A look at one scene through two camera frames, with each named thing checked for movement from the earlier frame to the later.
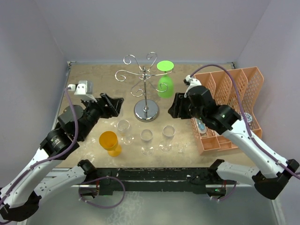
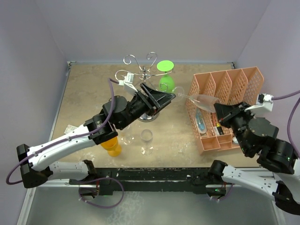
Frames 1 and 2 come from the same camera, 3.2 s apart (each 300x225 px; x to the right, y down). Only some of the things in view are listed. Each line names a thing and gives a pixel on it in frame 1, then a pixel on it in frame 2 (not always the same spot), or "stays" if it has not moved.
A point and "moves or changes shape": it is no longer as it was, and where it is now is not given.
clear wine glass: x=168 y=131 moves or changes shape
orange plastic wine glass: x=108 y=141 stays
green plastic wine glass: x=165 y=87 stays
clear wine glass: x=146 y=135 stays
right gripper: x=177 y=109 → x=224 y=112
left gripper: x=113 y=107 → x=160 y=99
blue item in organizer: x=202 y=126 stays
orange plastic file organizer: x=239 y=88 stays
